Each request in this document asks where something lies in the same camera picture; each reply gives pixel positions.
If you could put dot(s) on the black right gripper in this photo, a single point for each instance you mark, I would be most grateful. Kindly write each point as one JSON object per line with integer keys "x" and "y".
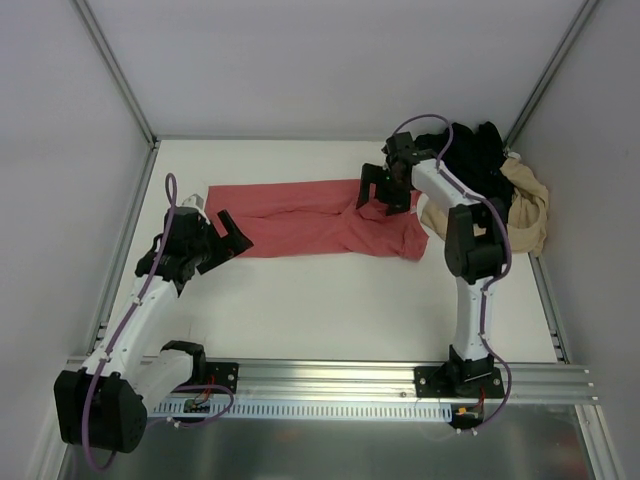
{"x": 386, "y": 185}

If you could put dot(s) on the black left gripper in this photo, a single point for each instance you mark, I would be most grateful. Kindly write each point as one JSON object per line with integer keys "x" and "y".
{"x": 214, "y": 248}

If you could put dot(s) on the pink t shirt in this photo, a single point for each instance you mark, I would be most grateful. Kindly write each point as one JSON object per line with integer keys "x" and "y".
{"x": 314, "y": 218}

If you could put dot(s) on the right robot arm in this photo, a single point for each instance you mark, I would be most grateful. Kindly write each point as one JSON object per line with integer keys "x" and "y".
{"x": 476, "y": 252}

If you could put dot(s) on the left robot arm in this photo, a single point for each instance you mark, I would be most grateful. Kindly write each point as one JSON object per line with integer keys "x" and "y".
{"x": 106, "y": 402}

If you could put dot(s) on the black t shirt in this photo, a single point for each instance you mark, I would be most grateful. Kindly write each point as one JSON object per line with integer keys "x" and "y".
{"x": 474, "y": 158}

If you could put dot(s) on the beige t shirt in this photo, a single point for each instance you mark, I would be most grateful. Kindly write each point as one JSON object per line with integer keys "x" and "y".
{"x": 527, "y": 215}

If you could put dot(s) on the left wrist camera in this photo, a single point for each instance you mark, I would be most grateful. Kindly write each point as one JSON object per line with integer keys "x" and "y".
{"x": 194, "y": 201}

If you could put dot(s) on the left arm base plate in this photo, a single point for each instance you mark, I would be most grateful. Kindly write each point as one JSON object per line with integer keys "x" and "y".
{"x": 222, "y": 373}

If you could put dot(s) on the left aluminium frame post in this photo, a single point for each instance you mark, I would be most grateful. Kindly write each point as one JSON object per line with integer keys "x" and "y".
{"x": 98, "y": 37}

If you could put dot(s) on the aluminium frame post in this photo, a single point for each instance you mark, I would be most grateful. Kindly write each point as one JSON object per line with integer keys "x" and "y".
{"x": 98, "y": 37}
{"x": 576, "y": 27}

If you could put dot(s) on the white slotted cable duct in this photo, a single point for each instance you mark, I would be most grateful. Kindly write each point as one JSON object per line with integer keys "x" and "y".
{"x": 410, "y": 411}

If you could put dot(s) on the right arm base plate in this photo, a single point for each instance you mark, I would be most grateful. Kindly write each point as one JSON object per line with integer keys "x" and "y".
{"x": 437, "y": 382}

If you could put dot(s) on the right aluminium frame post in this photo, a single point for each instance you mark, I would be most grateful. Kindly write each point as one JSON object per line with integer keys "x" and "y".
{"x": 576, "y": 27}

